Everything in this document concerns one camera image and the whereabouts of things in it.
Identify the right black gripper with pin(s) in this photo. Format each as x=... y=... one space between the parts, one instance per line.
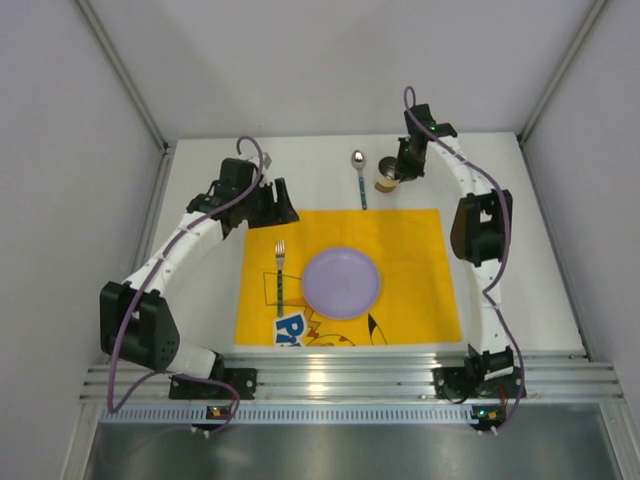
x=405 y=163

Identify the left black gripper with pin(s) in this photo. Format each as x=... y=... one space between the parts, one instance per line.
x=270 y=204

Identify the fork with green handle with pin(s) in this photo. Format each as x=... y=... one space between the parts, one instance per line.
x=280 y=255

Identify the small metal cup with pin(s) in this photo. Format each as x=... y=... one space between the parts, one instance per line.
x=387 y=178

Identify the spoon with green handle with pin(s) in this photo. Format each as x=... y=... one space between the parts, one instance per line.
x=358 y=161

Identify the purple plastic plate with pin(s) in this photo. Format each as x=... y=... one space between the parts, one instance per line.
x=341 y=283

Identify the yellow Pikachu cloth placemat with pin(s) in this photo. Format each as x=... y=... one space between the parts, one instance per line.
x=416 y=304

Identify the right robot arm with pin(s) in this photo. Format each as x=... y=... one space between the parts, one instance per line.
x=480 y=234

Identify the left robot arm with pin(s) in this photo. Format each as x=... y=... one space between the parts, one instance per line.
x=136 y=322

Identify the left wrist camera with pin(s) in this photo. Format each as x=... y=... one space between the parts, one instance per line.
x=267 y=161

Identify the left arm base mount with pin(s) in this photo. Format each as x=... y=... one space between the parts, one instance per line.
x=239 y=383

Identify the left aluminium frame post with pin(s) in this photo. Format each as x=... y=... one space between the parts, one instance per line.
x=119 y=68

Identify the aluminium frame post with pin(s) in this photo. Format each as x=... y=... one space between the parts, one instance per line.
x=596 y=11
x=119 y=68

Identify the right aluminium frame post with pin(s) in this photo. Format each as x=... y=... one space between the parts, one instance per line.
x=596 y=11

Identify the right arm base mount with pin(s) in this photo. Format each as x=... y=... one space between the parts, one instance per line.
x=477 y=382

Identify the grey slotted cable duct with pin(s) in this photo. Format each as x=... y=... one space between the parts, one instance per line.
x=299 y=414

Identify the aluminium front rail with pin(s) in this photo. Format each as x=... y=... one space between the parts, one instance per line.
x=407 y=377

